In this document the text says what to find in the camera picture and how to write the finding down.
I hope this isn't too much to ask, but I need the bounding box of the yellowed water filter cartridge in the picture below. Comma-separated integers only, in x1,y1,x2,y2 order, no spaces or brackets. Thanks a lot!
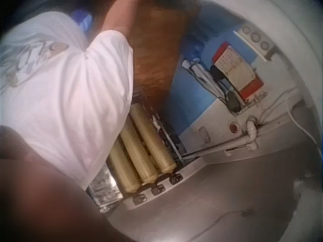
119,123,158,184
107,140,141,194
129,102,177,174

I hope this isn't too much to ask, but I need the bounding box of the white hanging cloth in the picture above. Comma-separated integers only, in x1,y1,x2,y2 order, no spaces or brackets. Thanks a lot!
181,58,228,101

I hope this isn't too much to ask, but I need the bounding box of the brown wooden cabinet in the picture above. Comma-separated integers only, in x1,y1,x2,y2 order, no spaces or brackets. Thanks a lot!
127,0,202,101

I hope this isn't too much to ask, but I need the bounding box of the white plastic drain pipe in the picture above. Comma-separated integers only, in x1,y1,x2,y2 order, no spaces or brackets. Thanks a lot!
181,119,258,160

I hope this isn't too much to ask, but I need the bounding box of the blue plastic object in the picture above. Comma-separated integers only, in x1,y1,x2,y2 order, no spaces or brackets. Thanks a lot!
70,9,94,32

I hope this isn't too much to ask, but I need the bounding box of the red and white wall calendar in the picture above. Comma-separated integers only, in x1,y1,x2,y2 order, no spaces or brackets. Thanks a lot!
211,42,264,100

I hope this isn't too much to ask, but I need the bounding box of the white electrical switch board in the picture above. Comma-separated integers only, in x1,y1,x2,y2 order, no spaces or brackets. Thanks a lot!
233,20,276,61

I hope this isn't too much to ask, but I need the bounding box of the white electric cable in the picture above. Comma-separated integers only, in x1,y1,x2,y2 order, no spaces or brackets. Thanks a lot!
257,89,322,152

